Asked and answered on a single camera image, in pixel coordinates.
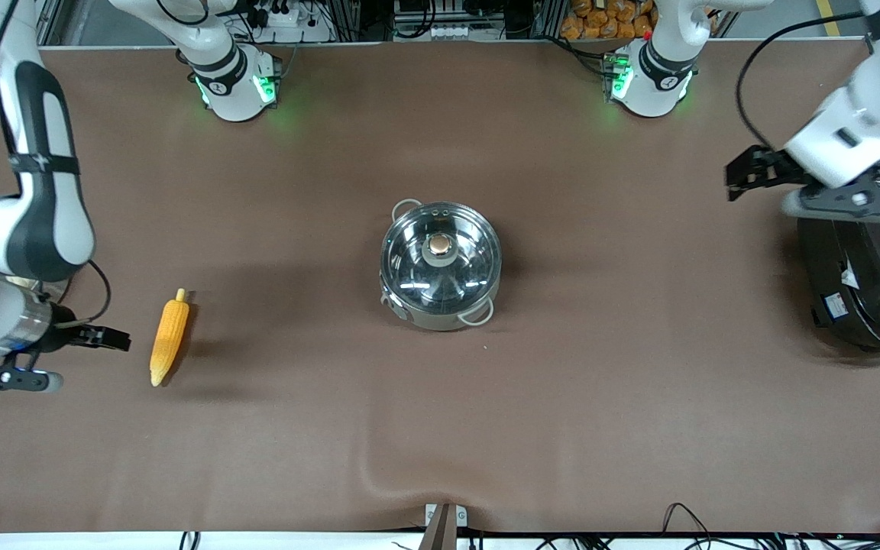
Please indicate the yellow corn cob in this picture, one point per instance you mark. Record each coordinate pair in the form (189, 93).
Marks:
(168, 336)

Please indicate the stainless steel cooking pot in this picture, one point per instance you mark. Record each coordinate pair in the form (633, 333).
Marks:
(440, 321)

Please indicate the stainless steel steamer pot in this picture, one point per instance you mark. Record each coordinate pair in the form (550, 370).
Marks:
(58, 289)

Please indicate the white socket block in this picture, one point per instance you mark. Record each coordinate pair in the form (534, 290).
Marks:
(451, 32)

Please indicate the brown table mat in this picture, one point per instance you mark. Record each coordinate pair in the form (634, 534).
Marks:
(440, 420)

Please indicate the orange snack bag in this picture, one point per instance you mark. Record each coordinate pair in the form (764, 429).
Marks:
(600, 19)

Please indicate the white power strip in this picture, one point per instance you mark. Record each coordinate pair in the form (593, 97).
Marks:
(310, 30)

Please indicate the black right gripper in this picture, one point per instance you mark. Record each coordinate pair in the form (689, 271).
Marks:
(66, 337)

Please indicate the grey metal table bracket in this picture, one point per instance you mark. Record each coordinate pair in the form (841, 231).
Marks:
(461, 518)

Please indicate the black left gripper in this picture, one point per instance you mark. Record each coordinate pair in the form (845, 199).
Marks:
(774, 166)

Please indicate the aluminium frame rail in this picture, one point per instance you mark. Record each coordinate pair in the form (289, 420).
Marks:
(44, 27)

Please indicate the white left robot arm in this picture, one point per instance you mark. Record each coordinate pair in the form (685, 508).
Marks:
(868, 107)

